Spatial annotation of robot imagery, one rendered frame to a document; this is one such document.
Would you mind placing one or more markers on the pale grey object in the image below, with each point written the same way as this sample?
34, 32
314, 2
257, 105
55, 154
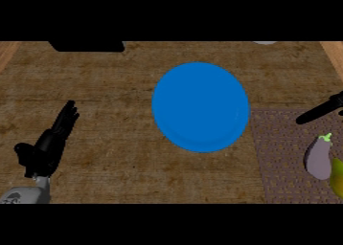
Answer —
264, 42

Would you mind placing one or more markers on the purple eggplant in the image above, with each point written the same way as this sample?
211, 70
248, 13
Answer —
317, 157

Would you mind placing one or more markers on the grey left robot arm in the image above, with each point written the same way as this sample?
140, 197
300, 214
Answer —
27, 193

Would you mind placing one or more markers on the yellow-green mango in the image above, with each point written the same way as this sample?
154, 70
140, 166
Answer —
341, 183

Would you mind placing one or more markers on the grey woven placemat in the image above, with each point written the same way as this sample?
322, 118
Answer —
291, 159

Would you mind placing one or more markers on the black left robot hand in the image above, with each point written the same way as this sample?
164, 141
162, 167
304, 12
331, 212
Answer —
46, 148

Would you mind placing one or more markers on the black appliance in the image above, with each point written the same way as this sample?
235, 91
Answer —
87, 46

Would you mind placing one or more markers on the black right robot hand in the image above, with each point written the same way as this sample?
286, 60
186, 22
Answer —
325, 107

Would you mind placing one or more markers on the blue plate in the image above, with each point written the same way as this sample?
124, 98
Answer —
199, 107

